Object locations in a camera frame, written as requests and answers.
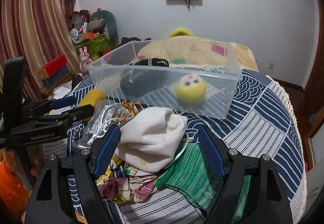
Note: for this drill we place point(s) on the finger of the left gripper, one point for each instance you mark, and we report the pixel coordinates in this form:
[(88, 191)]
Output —
[(57, 124), (63, 102)]

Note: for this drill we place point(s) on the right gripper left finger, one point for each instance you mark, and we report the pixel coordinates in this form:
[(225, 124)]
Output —
[(67, 184)]

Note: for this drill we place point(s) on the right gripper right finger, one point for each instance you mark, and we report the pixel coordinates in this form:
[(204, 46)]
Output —
[(266, 200)]

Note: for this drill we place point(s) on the silver glitter pouch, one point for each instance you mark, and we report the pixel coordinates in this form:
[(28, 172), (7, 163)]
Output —
[(105, 115)]

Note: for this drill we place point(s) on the floral silk scarf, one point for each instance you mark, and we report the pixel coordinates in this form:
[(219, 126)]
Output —
[(122, 183)]

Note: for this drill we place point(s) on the white towel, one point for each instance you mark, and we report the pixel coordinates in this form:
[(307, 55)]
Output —
[(149, 141)]

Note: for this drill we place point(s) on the black beret with silver chains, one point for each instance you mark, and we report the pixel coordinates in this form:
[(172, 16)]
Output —
[(139, 82)]

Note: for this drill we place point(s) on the green knitted cloth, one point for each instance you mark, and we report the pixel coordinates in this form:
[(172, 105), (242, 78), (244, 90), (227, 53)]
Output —
[(191, 176)]

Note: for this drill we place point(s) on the yellow round plush toy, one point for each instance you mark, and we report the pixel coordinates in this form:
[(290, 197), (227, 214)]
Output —
[(191, 90)]

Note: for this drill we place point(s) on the clear plastic storage box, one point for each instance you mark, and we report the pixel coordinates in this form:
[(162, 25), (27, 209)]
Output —
[(221, 82)]

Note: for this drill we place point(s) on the left hand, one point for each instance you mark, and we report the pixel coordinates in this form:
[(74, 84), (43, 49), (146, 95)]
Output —
[(34, 158)]

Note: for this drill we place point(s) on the yellow sponge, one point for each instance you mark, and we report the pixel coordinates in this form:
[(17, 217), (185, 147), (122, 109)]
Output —
[(92, 98)]

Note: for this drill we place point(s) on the red box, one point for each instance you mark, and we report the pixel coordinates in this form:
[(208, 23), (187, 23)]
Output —
[(53, 66)]

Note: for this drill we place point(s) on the pink rabbit doll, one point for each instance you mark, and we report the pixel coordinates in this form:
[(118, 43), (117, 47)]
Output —
[(85, 60)]

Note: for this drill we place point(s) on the red plush item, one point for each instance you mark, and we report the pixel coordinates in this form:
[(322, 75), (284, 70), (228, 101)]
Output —
[(107, 55)]

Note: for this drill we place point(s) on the green cardboard box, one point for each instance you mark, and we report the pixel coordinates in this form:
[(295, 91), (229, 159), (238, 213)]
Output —
[(96, 46)]

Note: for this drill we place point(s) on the dark purple garment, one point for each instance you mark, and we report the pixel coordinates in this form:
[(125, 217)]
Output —
[(135, 40)]

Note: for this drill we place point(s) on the grey green plush toy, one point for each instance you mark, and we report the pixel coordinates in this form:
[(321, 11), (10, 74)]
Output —
[(103, 20)]

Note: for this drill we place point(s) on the blue white patterned bedspread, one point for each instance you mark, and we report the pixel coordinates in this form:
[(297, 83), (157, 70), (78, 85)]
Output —
[(260, 121)]

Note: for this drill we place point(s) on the striped red curtain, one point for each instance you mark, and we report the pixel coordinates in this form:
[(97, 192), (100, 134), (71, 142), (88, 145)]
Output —
[(39, 31)]

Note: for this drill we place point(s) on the beige plush blanket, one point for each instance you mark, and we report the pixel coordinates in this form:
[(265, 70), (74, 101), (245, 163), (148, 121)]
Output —
[(188, 50)]

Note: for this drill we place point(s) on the yellow plush headband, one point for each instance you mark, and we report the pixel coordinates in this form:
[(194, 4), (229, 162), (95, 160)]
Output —
[(180, 31)]

